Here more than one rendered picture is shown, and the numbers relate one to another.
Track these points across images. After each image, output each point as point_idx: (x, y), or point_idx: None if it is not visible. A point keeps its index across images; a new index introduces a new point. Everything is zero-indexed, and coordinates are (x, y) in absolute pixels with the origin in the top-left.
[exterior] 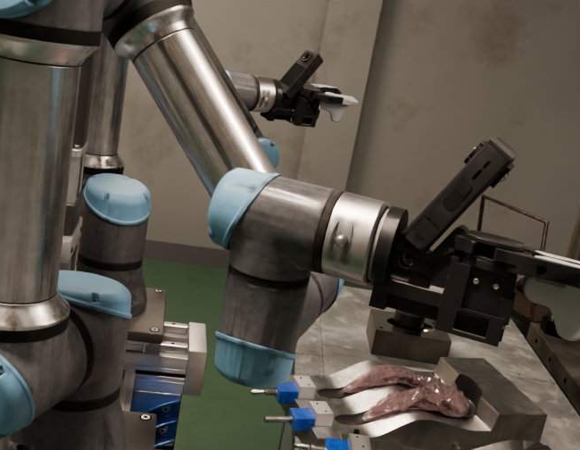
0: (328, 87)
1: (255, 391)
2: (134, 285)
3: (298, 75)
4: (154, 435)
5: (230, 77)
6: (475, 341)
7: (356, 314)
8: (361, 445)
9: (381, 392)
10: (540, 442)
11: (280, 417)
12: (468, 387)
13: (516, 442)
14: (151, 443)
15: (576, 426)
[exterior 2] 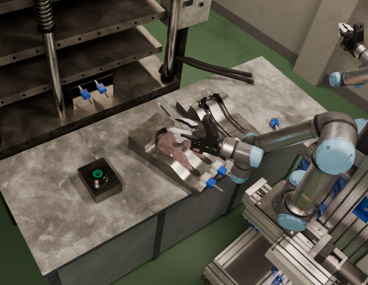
0: (179, 129)
1: (221, 189)
2: None
3: (215, 126)
4: None
5: (253, 145)
6: (56, 164)
7: (75, 217)
8: (236, 139)
9: (188, 154)
10: (141, 124)
11: (229, 174)
12: (156, 134)
13: (196, 109)
14: None
15: (115, 118)
